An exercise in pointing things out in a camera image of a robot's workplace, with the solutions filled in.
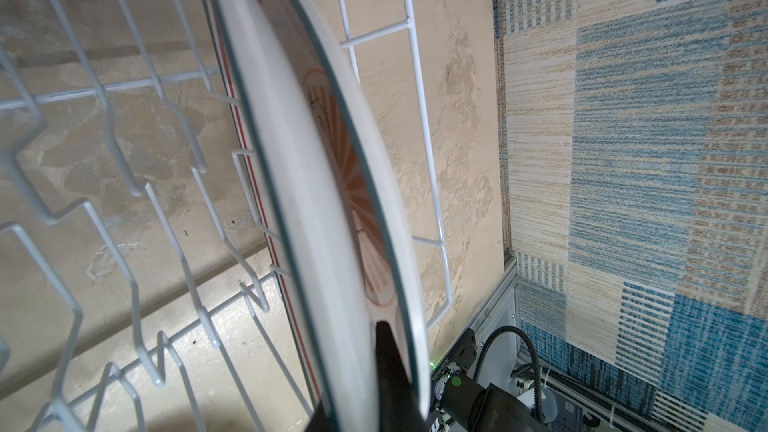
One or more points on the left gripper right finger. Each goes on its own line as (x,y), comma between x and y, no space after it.
(398,408)

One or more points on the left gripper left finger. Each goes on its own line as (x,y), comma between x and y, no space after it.
(319,421)

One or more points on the white round plate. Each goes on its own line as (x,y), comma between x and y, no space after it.
(372,196)
(310,218)

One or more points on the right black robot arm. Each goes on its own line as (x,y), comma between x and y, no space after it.
(462,403)

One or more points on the white wire dish rack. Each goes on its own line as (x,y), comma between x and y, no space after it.
(134,281)

